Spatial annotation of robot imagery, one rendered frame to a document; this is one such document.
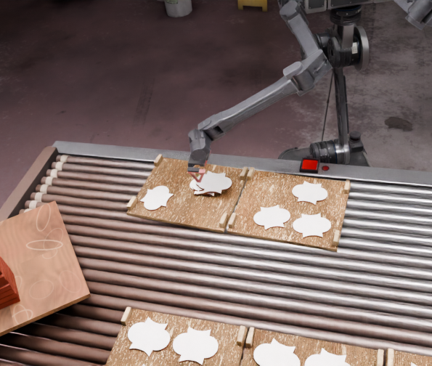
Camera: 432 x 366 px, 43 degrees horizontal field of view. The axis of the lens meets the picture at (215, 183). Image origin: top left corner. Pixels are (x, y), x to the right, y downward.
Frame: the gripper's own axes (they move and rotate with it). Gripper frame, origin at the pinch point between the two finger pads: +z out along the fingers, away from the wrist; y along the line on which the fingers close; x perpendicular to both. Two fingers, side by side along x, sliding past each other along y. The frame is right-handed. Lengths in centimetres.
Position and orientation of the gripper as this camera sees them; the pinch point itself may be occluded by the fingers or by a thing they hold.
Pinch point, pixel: (200, 172)
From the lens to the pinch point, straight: 218.3
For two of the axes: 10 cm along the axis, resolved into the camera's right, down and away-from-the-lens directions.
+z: 0.8, 7.3, 6.8
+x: -9.8, -0.6, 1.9
